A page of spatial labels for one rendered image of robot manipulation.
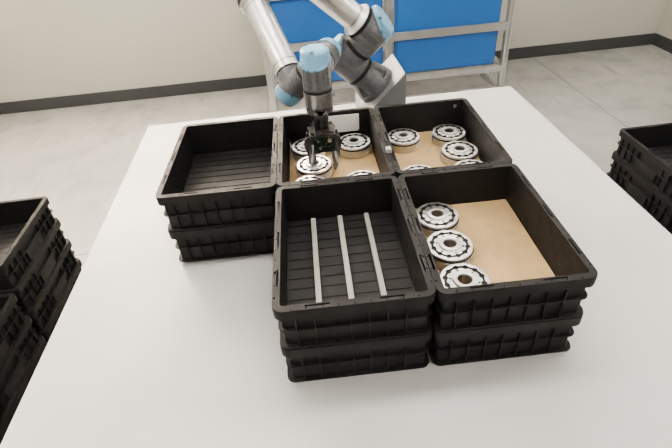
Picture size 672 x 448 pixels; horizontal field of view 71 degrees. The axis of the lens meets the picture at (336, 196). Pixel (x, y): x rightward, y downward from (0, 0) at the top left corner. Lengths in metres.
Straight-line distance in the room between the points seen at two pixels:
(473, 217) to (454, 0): 2.33
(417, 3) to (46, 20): 2.83
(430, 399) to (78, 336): 0.82
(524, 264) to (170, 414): 0.80
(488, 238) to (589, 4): 3.88
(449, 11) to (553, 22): 1.57
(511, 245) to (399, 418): 0.46
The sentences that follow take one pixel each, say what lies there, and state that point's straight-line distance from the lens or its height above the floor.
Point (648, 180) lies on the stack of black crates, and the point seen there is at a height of 0.49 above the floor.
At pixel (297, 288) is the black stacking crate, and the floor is 0.83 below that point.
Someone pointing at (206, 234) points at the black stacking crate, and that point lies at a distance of 1.27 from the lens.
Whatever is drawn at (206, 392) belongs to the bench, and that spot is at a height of 0.70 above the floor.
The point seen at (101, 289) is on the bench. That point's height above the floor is 0.70.
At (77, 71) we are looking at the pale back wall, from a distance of 4.53.
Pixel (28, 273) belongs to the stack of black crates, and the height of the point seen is 0.48.
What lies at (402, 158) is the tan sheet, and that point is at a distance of 1.43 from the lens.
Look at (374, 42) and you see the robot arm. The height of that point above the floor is 1.07.
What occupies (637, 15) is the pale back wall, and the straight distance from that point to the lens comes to 5.17.
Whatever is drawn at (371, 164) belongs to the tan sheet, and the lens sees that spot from 1.40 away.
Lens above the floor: 1.57
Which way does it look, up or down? 36 degrees down
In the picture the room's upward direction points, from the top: 5 degrees counter-clockwise
